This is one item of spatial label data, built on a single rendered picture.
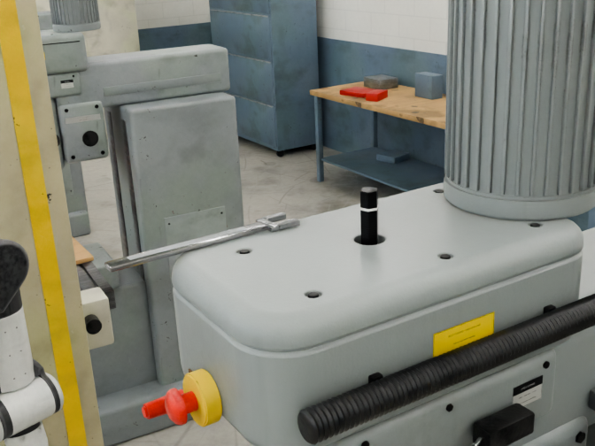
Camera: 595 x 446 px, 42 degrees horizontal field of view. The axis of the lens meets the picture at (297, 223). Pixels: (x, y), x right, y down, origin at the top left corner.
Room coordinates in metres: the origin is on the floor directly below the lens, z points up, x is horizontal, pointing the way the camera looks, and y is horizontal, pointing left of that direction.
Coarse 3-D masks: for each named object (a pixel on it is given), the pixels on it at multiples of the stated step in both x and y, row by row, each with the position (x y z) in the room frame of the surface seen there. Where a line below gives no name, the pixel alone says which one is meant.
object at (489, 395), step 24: (528, 360) 0.84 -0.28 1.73; (552, 360) 0.85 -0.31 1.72; (480, 384) 0.79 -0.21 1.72; (504, 384) 0.81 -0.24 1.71; (528, 384) 0.83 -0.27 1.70; (552, 384) 0.86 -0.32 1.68; (432, 408) 0.75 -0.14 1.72; (456, 408) 0.77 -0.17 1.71; (480, 408) 0.79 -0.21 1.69; (504, 408) 0.81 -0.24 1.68; (528, 408) 0.83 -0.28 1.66; (360, 432) 0.71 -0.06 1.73; (384, 432) 0.72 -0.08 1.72; (408, 432) 0.73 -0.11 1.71; (432, 432) 0.75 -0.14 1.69; (456, 432) 0.77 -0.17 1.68
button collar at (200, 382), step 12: (192, 372) 0.74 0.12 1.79; (204, 372) 0.74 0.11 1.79; (192, 384) 0.73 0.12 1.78; (204, 384) 0.72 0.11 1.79; (204, 396) 0.71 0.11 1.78; (216, 396) 0.72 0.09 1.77; (204, 408) 0.71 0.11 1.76; (216, 408) 0.71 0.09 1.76; (204, 420) 0.71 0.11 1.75; (216, 420) 0.72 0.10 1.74
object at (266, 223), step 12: (276, 216) 0.93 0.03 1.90; (240, 228) 0.89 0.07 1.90; (252, 228) 0.89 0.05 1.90; (264, 228) 0.90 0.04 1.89; (276, 228) 0.89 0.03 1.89; (192, 240) 0.86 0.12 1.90; (204, 240) 0.86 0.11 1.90; (216, 240) 0.86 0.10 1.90; (228, 240) 0.87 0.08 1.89; (144, 252) 0.83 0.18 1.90; (156, 252) 0.82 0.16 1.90; (168, 252) 0.83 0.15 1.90; (180, 252) 0.83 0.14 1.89; (108, 264) 0.80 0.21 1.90; (120, 264) 0.80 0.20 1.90; (132, 264) 0.80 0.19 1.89
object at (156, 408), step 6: (180, 390) 0.83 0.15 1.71; (162, 396) 0.82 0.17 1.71; (150, 402) 0.81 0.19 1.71; (156, 402) 0.81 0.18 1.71; (162, 402) 0.81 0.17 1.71; (144, 408) 0.80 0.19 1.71; (150, 408) 0.80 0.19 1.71; (156, 408) 0.80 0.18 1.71; (162, 408) 0.80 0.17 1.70; (144, 414) 0.80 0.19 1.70; (150, 414) 0.80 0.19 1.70; (156, 414) 0.80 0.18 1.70; (162, 414) 0.81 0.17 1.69
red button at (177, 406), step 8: (168, 392) 0.72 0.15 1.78; (176, 392) 0.72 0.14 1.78; (192, 392) 0.73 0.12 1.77; (168, 400) 0.71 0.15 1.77; (176, 400) 0.71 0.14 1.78; (184, 400) 0.72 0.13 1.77; (192, 400) 0.72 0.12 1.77; (168, 408) 0.71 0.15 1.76; (176, 408) 0.70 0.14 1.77; (184, 408) 0.70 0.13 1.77; (192, 408) 0.72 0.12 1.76; (168, 416) 0.72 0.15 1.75; (176, 416) 0.70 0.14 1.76; (184, 416) 0.70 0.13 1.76; (176, 424) 0.71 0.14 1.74
